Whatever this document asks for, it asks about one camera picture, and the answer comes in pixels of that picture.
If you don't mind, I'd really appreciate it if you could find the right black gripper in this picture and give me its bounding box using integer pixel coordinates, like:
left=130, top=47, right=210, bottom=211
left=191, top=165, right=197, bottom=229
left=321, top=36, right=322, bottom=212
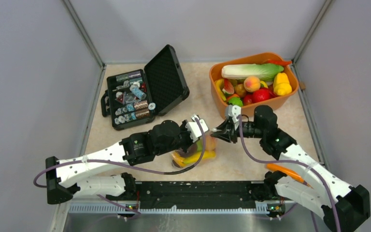
left=211, top=118, right=265, bottom=144

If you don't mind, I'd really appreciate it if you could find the peach toy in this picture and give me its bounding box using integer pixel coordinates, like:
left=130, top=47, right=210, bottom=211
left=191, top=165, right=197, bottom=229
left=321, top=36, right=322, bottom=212
left=243, top=76, right=261, bottom=92
left=205, top=136, right=216, bottom=151

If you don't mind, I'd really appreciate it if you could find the dark purple fruit toy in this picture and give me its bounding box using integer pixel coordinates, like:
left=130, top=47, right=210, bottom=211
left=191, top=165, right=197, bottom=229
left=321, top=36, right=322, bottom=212
left=185, top=143, right=198, bottom=157

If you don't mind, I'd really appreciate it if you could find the yellow bell pepper toy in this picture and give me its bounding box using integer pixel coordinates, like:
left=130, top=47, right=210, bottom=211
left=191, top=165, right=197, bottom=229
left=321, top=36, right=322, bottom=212
left=171, top=152, right=186, bottom=168

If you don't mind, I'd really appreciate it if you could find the green apple toy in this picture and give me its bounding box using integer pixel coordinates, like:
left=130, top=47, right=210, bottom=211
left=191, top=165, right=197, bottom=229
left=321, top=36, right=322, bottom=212
left=196, top=140, right=204, bottom=152

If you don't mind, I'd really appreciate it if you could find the clear dotted zip bag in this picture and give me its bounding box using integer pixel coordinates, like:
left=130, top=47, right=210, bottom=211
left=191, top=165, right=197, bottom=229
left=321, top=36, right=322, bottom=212
left=171, top=131, right=217, bottom=169

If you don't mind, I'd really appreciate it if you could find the yellow banana toy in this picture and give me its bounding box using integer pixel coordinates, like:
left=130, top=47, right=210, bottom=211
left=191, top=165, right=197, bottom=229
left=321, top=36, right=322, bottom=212
left=183, top=150, right=216, bottom=165

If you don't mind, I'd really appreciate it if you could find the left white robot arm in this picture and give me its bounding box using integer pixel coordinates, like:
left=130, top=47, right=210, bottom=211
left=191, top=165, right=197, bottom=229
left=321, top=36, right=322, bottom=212
left=45, top=115, right=209, bottom=204

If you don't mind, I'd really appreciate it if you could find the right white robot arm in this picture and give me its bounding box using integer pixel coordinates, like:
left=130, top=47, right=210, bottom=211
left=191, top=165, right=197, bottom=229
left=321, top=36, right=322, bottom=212
left=212, top=105, right=371, bottom=232

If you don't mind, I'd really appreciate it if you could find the green watermelon ball toy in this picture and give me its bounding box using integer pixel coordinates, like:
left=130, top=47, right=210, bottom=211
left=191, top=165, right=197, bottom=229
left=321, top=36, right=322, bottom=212
left=227, top=97, right=243, bottom=107

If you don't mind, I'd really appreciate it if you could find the red apple toy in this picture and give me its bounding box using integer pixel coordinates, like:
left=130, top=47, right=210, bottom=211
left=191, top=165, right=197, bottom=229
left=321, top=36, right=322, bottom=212
left=252, top=88, right=272, bottom=103

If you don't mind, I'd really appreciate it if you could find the black open case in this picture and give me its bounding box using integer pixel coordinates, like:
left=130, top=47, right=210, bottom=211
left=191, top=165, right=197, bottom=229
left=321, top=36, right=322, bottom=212
left=100, top=44, right=190, bottom=131

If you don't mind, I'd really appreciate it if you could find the orange carrot toy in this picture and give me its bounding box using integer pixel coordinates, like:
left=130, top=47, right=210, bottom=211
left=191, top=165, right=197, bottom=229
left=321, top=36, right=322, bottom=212
left=266, top=163, right=308, bottom=185

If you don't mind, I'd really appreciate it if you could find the orange plastic basket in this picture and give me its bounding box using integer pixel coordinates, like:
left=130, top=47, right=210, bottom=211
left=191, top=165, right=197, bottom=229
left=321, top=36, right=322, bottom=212
left=209, top=52, right=299, bottom=119

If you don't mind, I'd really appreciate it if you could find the green white cabbage toy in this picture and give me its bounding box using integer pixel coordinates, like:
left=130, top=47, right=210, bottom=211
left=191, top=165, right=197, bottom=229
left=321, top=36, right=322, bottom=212
left=221, top=63, right=284, bottom=82

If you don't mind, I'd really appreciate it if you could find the yellow pear toy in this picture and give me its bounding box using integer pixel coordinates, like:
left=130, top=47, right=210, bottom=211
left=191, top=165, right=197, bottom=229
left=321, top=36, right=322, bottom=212
left=273, top=72, right=292, bottom=96

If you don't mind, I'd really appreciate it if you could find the red chili toy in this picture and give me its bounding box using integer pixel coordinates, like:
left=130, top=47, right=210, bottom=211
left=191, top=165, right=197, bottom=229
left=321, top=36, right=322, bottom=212
left=264, top=59, right=292, bottom=66

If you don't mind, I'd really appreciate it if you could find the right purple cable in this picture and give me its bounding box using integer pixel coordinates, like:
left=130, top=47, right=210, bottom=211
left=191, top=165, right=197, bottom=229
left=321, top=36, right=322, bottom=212
left=237, top=115, right=342, bottom=232

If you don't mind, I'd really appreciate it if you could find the purple cable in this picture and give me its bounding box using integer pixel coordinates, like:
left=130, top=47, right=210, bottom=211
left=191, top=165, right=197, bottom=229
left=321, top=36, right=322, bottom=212
left=33, top=117, right=207, bottom=220
left=237, top=115, right=342, bottom=232

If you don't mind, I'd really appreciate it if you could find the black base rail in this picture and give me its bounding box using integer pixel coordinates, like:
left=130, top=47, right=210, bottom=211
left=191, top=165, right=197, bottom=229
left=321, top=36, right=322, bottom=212
left=106, top=181, right=286, bottom=214

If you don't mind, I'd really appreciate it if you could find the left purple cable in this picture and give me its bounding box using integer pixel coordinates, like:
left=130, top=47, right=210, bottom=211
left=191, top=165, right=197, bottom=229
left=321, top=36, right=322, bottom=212
left=33, top=117, right=207, bottom=220

